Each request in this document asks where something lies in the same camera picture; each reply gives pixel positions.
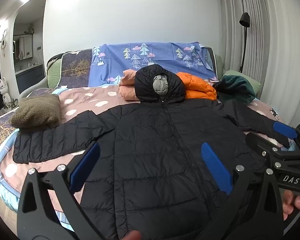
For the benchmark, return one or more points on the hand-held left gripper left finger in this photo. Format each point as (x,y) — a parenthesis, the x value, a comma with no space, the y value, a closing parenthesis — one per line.
(86,166)

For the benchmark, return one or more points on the orange puffer jacket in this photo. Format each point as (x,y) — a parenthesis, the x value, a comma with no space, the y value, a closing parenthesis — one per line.
(197,85)

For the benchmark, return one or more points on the blue tree-print sheet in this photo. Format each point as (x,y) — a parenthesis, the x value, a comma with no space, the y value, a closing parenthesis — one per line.
(115,60)

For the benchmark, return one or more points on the white bear figurine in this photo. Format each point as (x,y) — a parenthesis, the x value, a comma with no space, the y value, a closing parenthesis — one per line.
(5,97)

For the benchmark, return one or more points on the mirrored wall cabinet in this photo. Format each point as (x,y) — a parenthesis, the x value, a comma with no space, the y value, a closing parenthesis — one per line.
(22,46)

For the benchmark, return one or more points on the pink polka dot sheet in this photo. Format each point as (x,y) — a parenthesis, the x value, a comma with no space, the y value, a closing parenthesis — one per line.
(77,100)

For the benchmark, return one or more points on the white wall decoration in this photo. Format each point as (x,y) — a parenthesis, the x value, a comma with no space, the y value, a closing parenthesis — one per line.
(3,44)

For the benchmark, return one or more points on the brown fuzzy pillow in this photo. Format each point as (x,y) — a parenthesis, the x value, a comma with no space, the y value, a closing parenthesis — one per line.
(35,112)

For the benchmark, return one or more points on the person's left hand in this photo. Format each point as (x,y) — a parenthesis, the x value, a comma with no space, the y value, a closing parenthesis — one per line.
(132,235)

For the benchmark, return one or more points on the grey pleated curtain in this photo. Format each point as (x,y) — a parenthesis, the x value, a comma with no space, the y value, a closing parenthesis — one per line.
(265,30)

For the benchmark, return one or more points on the black hooded puffer jacket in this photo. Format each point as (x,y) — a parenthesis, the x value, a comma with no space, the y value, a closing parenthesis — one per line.
(152,142)

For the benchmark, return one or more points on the light green pillow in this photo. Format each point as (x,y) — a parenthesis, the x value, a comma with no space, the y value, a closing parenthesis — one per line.
(256,85)

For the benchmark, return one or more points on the dark green garment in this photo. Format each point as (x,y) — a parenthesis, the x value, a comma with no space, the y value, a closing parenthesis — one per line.
(235,87)

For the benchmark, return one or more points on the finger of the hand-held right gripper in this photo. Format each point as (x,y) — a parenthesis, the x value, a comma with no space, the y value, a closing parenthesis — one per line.
(285,130)
(257,142)

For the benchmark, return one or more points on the person's right hand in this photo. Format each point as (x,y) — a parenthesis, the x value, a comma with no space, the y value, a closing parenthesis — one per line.
(296,202)

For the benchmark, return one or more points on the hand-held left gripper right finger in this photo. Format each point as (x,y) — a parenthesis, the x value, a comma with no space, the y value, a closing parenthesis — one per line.
(216,171)

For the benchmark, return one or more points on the black floor lamp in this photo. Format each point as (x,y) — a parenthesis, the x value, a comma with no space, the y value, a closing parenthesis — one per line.
(245,20)

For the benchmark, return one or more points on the dark blue counter cabinet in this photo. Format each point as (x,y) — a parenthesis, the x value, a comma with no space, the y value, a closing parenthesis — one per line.
(30,77)

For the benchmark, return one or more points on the peach puffer jacket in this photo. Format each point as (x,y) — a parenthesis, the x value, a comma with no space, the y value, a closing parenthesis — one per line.
(127,87)

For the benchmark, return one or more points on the green sofa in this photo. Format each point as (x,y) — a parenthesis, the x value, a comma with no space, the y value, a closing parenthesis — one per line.
(53,67)

